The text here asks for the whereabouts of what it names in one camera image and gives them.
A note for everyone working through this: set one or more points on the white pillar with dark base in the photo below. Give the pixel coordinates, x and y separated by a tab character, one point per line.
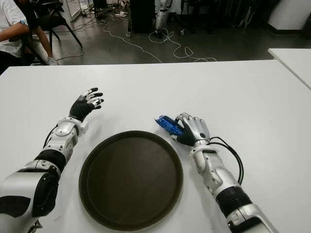
286	14

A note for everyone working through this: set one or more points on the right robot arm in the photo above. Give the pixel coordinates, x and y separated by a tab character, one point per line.
223	179

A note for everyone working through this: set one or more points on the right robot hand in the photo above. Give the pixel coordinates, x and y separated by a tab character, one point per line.
198	128

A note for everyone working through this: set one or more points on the black wheeled cabinet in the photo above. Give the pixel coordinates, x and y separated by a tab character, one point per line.
143	14

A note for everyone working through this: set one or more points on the seated person in white shirt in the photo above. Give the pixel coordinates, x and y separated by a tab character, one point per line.
9	21

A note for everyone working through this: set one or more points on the standing silver humanoid robot legs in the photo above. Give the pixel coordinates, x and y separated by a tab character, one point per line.
161	17

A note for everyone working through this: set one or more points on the blue Oreo cookie package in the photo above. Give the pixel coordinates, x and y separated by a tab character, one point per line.
167	123

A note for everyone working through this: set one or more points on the black and white soccer ball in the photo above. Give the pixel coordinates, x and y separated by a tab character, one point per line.
125	2

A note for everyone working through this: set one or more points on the black chair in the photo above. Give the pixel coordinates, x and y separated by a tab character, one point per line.
54	19

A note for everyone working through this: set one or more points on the round dark brown tray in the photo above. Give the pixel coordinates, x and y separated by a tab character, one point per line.
131	179

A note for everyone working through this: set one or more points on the white standing panel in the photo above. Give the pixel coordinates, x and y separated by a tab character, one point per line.
74	8

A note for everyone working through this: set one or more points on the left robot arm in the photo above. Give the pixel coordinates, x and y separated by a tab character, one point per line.
24	187

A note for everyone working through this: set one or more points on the white side table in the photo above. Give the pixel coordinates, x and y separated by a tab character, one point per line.
294	60

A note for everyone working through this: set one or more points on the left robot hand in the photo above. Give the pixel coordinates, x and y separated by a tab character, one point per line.
80	109

